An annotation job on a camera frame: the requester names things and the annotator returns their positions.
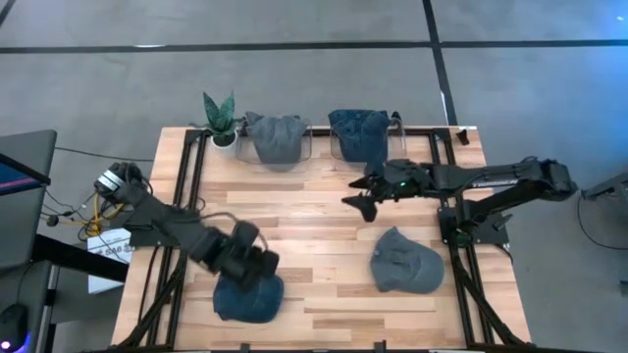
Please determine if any black computer mouse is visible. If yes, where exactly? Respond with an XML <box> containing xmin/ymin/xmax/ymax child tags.
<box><xmin>0</xmin><ymin>302</ymin><xmax>29</xmax><ymax>352</ymax></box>

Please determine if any grey desk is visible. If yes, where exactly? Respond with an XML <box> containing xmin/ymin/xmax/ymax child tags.
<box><xmin>0</xmin><ymin>129</ymin><xmax>58</xmax><ymax>271</ymax></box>
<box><xmin>0</xmin><ymin>259</ymin><xmax>60</xmax><ymax>353</ymax></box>

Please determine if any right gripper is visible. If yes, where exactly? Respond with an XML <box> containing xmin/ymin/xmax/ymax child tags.
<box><xmin>341</xmin><ymin>159</ymin><xmax>437</xmax><ymax>223</ymax></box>

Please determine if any black aluminium table frame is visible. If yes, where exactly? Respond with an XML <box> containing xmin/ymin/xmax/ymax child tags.
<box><xmin>110</xmin><ymin>126</ymin><xmax>534</xmax><ymax>353</ymax></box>

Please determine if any black floor cable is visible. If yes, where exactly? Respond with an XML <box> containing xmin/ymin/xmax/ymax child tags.
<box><xmin>53</xmin><ymin>145</ymin><xmax>156</xmax><ymax>163</ymax></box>
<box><xmin>576</xmin><ymin>190</ymin><xmax>628</xmax><ymax>251</ymax></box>

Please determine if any clear plastic bin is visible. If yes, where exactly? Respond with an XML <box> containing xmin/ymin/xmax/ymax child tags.
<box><xmin>235</xmin><ymin>120</ymin><xmax>314</xmax><ymax>174</ymax></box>
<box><xmin>329</xmin><ymin>117</ymin><xmax>407</xmax><ymax>164</ymax></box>

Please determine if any grey metal stand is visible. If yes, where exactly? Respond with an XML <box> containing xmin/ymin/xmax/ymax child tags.
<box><xmin>581</xmin><ymin>171</ymin><xmax>628</xmax><ymax>202</ymax></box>

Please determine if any computer monitor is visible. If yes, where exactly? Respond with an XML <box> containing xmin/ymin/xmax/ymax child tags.
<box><xmin>0</xmin><ymin>151</ymin><xmax>52</xmax><ymax>198</ymax></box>

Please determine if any black desk crossbar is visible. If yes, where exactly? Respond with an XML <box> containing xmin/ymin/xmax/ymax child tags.
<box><xmin>33</xmin><ymin>233</ymin><xmax>129</xmax><ymax>283</ymax></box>

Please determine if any snake plant in white pot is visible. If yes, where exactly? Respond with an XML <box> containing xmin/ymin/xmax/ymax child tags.
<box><xmin>188</xmin><ymin>90</ymin><xmax>242</xmax><ymax>159</ymax></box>

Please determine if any blue denim hat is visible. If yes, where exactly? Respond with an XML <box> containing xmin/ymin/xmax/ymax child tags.
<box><xmin>212</xmin><ymin>272</ymin><xmax>286</xmax><ymax>325</ymax></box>
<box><xmin>327</xmin><ymin>108</ymin><xmax>393</xmax><ymax>177</ymax></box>

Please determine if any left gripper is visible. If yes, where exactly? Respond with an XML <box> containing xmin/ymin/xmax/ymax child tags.
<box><xmin>205</xmin><ymin>220</ymin><xmax>281</xmax><ymax>294</ymax></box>

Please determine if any yellow cable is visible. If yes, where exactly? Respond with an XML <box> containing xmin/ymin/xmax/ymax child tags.
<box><xmin>85</xmin><ymin>193</ymin><xmax>124</xmax><ymax>236</ymax></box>

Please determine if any grey hat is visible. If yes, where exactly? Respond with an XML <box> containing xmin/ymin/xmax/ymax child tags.
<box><xmin>243</xmin><ymin>111</ymin><xmax>311</xmax><ymax>173</ymax></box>
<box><xmin>369</xmin><ymin>226</ymin><xmax>445</xmax><ymax>295</ymax></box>

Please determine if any white cardboard box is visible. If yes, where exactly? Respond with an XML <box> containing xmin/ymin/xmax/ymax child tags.
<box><xmin>86</xmin><ymin>227</ymin><xmax>133</xmax><ymax>295</ymax></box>

